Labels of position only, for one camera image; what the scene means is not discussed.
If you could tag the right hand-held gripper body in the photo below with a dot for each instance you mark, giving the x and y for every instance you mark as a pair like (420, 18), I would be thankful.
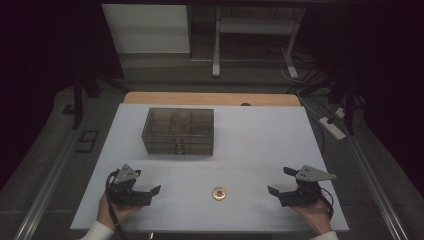
(300, 197)

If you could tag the person's left hand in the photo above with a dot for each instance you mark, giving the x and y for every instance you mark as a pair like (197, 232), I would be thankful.
(108, 213)

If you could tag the aluminium floor rail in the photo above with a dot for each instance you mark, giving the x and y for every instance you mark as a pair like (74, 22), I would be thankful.
(376, 193)
(43, 196)

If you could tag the white plug adapter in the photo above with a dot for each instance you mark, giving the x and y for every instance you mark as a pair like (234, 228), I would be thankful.
(340, 112)

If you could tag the white metal desk frame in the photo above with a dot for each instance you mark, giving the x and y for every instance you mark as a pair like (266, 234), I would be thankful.
(216, 50)

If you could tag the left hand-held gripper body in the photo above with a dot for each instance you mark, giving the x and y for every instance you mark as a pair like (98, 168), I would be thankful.
(125, 195)

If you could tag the round gold badge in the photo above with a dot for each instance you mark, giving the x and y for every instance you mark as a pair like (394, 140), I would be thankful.
(219, 193)

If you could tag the white cabinet panel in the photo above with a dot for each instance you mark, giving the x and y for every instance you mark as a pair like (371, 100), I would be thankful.
(146, 28)

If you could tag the transparent brown drawer box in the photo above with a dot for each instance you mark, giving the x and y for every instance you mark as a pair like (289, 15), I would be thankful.
(178, 125)

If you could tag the black floor socket frame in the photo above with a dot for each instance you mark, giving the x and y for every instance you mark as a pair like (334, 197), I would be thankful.
(81, 147)

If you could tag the white power strip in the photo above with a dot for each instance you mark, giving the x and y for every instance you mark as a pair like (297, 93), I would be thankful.
(332, 128)

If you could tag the white table mat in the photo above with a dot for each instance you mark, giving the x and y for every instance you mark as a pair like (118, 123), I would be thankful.
(266, 150)

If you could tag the black floor stand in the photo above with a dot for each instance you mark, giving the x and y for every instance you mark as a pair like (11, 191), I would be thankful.
(349, 113)
(78, 106)

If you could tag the black round table grommet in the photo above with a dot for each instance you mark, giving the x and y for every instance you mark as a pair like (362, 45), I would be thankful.
(245, 104)

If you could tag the person's right hand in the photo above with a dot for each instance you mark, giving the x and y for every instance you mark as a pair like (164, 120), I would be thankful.
(316, 216)

